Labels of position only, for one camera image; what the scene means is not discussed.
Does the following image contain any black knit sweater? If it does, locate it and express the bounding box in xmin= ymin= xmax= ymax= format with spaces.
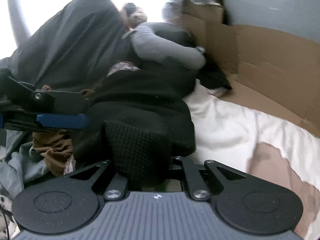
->
xmin=73 ymin=55 xmax=231 ymax=181

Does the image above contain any grey and black plush toy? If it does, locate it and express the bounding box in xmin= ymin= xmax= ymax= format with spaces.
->
xmin=120 ymin=3 xmax=206 ymax=70

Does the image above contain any dark grey pillow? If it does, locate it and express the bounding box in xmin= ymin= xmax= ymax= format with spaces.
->
xmin=7 ymin=0 xmax=132 ymax=91

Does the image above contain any brown cloth garment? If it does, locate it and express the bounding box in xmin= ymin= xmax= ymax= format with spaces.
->
xmin=33 ymin=129 xmax=84 ymax=177

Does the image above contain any brown cardboard box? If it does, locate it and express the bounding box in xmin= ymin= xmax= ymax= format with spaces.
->
xmin=176 ymin=0 xmax=319 ymax=135

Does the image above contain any floral patterned garment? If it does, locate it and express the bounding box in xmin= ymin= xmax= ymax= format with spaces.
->
xmin=63 ymin=61 xmax=140 ymax=175

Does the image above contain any white printed bed sheet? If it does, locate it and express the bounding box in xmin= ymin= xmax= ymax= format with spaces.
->
xmin=185 ymin=85 xmax=319 ymax=239

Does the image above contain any light grey cloth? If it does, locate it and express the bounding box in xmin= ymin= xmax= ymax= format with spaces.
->
xmin=1 ymin=131 xmax=49 ymax=200

